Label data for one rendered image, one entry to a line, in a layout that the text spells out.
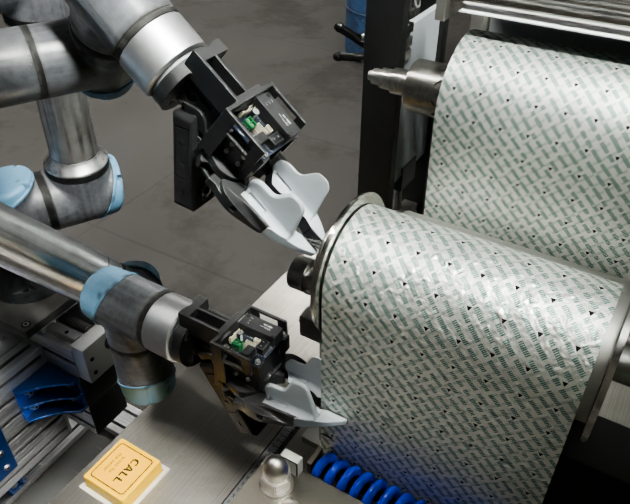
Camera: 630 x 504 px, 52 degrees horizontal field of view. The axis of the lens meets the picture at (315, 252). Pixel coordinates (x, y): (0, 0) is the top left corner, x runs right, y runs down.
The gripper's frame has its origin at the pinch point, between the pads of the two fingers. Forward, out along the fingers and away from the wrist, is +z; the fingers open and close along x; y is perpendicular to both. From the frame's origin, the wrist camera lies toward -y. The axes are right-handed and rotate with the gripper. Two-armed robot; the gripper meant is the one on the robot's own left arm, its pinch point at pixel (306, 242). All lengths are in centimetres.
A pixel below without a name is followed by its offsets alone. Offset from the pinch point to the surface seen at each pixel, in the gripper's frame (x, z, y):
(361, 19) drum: 335, -69, -183
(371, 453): -4.9, 21.7, -8.7
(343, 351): -5.0, 10.2, -0.8
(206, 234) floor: 127, -21, -182
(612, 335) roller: -1.6, 20.0, 20.9
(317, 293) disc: -5.5, 3.9, 2.5
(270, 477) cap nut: -12.9, 16.0, -13.6
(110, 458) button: -14.4, 5.5, -40.1
